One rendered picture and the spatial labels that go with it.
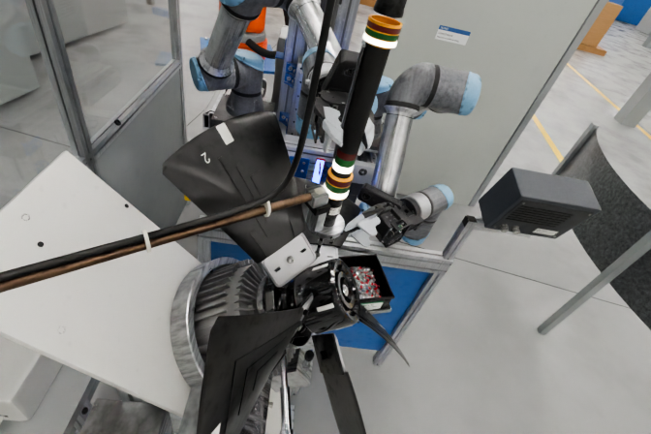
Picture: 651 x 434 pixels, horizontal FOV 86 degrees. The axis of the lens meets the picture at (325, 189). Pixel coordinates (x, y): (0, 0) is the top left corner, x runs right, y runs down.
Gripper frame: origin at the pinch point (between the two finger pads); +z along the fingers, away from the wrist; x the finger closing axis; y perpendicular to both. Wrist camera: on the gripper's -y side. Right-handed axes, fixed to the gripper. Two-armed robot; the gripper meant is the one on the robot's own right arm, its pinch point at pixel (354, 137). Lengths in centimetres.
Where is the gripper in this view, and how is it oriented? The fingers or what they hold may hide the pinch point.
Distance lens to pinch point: 52.0
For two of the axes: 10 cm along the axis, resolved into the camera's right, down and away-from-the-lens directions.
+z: 1.6, 6.5, -7.4
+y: -2.0, 7.6, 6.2
